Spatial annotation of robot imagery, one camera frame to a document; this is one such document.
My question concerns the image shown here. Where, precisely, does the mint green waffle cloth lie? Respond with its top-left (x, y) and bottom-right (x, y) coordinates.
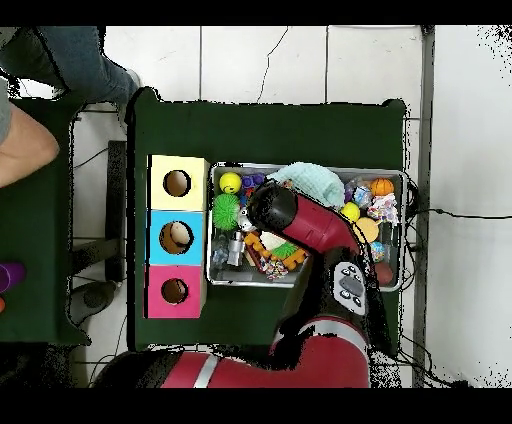
top-left (267, 162), bottom-right (347, 209)

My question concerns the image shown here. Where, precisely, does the clear shallow mesh bin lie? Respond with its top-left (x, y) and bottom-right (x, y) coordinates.
top-left (207, 163), bottom-right (409, 293)

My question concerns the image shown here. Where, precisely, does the wooden box with three holes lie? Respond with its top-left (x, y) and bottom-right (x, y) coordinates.
top-left (144, 154), bottom-right (209, 320)

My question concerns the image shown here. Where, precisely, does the orange toy building block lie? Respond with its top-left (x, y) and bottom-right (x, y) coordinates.
top-left (243, 231), bottom-right (309, 272)

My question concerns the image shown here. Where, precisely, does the green fuzzy toy with eyes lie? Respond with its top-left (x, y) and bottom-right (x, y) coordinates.
top-left (211, 193), bottom-right (242, 233)

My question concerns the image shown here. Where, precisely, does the yellow smiley ball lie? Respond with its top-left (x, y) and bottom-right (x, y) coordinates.
top-left (219, 171), bottom-right (243, 195)

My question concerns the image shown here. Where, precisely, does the dark green table cloth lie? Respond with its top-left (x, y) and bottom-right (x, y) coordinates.
top-left (125, 86), bottom-right (409, 353)

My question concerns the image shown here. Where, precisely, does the small orange basketball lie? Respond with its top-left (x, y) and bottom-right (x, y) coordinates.
top-left (371, 177), bottom-right (395, 198)

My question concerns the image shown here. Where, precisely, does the black stand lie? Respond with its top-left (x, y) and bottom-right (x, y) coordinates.
top-left (106, 140), bottom-right (128, 283)

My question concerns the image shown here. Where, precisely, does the small brown football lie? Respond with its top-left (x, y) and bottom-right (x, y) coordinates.
top-left (374, 262), bottom-right (396, 287)

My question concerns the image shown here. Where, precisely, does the grey vertical pole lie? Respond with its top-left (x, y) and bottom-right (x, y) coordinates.
top-left (411, 25), bottom-right (437, 389)

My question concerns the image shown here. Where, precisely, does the dark green side table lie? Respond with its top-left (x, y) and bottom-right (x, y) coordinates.
top-left (0, 89), bottom-right (89, 347)

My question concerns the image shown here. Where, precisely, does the person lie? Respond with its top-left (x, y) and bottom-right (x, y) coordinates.
top-left (0, 25), bottom-right (144, 145)

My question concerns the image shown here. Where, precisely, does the purple toy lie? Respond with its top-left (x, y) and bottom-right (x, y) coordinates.
top-left (0, 262), bottom-right (27, 294)

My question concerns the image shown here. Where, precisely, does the black cable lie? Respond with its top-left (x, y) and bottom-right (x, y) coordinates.
top-left (415, 206), bottom-right (512, 221)

